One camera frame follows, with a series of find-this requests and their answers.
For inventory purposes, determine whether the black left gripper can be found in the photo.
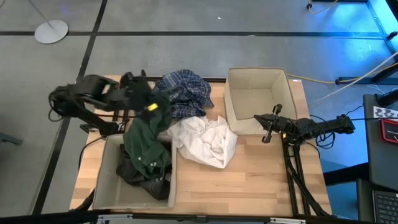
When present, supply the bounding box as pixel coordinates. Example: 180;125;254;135
119;71;156;119

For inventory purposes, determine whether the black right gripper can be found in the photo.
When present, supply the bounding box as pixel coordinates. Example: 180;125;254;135
253;104;300;144

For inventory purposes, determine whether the blue plaid shirt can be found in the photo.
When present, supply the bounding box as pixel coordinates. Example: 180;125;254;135
154;68;215;121

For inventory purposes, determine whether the dark green shirt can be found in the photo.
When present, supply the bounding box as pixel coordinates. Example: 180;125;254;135
123;90;174;181

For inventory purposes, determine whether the white shirt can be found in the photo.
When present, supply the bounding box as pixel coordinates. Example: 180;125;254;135
167;114;239;169

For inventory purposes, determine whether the dark grey garment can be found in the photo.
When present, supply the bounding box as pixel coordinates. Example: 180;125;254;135
116;143;172;202

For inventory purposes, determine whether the beige fabric bin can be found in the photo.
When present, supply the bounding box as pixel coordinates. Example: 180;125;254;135
223;67;298;136
92;133;178;211

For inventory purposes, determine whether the black floor stand foot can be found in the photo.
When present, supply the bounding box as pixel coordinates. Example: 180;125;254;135
335;62;398;85

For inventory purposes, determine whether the grey round stanchion base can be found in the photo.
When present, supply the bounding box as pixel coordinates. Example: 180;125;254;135
34;19;69;45

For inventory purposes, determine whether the black and white marker tag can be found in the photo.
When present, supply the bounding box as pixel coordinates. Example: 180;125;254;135
373;106;398;120

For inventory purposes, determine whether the black side desk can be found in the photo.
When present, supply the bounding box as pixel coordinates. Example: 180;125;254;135
356;93;398;223

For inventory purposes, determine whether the red and black device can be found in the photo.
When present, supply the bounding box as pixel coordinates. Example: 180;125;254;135
379;118;398;144

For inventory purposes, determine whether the grey stanchion pole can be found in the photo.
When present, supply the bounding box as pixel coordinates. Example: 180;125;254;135
27;0;53;28

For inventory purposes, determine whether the grey metal foot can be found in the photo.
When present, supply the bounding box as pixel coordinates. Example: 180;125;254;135
0;132;24;146

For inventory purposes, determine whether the black keyboard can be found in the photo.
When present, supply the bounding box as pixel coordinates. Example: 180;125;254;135
372;190;398;224

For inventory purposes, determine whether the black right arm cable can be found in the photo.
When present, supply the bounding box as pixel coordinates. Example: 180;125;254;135
309;113;337;150

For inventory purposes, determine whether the black table back rail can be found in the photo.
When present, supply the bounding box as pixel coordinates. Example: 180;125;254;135
146;76;228;83

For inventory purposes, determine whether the black table rail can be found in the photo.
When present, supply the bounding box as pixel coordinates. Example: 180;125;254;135
146;76;228;83
0;210;368;224

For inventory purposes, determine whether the white floor cable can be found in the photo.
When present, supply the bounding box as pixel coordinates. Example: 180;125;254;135
307;51;398;106

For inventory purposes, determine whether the black table front rail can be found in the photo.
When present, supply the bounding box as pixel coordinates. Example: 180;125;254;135
0;210;368;224

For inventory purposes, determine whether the short yellow cable with plug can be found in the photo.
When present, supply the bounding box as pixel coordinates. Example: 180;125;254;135
306;0;340;15

